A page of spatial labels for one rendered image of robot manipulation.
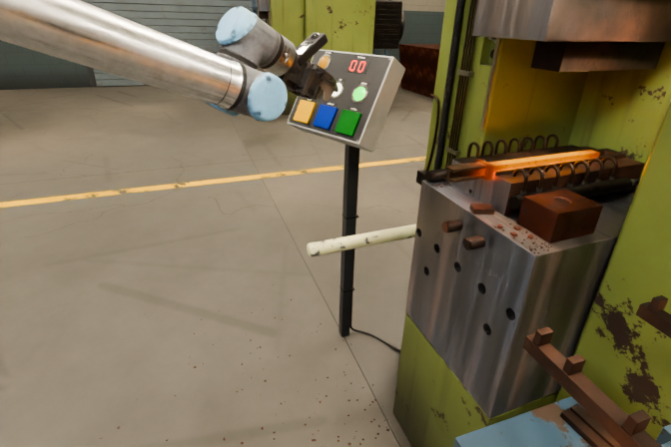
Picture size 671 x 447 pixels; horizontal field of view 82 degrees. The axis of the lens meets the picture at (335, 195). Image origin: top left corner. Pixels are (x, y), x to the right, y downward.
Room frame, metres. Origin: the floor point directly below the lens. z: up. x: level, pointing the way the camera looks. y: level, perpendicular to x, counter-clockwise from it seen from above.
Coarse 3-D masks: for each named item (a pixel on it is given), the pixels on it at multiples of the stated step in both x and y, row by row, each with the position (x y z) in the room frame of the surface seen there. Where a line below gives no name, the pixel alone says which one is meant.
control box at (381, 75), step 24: (336, 72) 1.32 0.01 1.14; (360, 72) 1.25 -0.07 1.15; (384, 72) 1.19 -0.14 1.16; (336, 96) 1.26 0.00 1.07; (384, 96) 1.18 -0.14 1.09; (288, 120) 1.34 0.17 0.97; (312, 120) 1.27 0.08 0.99; (336, 120) 1.21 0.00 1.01; (360, 120) 1.15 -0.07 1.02; (384, 120) 1.19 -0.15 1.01; (360, 144) 1.11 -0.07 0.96
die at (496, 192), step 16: (464, 160) 0.93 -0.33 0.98; (496, 160) 0.91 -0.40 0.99; (576, 160) 0.89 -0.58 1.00; (608, 160) 0.92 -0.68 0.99; (624, 160) 0.93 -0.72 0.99; (496, 176) 0.79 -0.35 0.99; (528, 176) 0.80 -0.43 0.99; (544, 176) 0.80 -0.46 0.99; (560, 176) 0.80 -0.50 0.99; (576, 176) 0.82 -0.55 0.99; (592, 176) 0.84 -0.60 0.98; (608, 176) 0.86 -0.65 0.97; (624, 176) 0.88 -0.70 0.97; (464, 192) 0.87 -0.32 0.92; (480, 192) 0.83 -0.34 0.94; (496, 192) 0.78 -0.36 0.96; (512, 192) 0.75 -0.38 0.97; (528, 192) 0.77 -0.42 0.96; (624, 192) 0.89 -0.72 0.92; (496, 208) 0.77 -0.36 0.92
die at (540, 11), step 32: (480, 0) 0.93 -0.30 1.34; (512, 0) 0.84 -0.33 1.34; (544, 0) 0.77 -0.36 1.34; (576, 0) 0.77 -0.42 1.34; (608, 0) 0.80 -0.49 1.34; (640, 0) 0.83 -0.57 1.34; (480, 32) 0.91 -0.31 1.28; (512, 32) 0.82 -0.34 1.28; (544, 32) 0.75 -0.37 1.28; (576, 32) 0.78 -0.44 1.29; (608, 32) 0.81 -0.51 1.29; (640, 32) 0.84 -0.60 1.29
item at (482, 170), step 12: (540, 156) 0.89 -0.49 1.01; (552, 156) 0.89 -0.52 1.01; (564, 156) 0.90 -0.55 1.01; (576, 156) 0.90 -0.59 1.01; (588, 156) 0.92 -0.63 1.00; (456, 168) 0.78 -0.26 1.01; (468, 168) 0.78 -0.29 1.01; (480, 168) 0.80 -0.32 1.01; (492, 168) 0.80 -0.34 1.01; (504, 168) 0.82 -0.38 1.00; (456, 180) 0.77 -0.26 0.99; (468, 180) 0.79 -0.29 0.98
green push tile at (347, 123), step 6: (342, 114) 1.20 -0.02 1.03; (348, 114) 1.18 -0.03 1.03; (354, 114) 1.17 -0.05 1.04; (360, 114) 1.16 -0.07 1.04; (342, 120) 1.18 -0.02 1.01; (348, 120) 1.17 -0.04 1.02; (354, 120) 1.15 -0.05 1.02; (336, 126) 1.18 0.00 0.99; (342, 126) 1.17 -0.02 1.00; (348, 126) 1.16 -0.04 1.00; (354, 126) 1.14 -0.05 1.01; (336, 132) 1.18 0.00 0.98; (342, 132) 1.16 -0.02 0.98; (348, 132) 1.14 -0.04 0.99; (354, 132) 1.14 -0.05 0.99
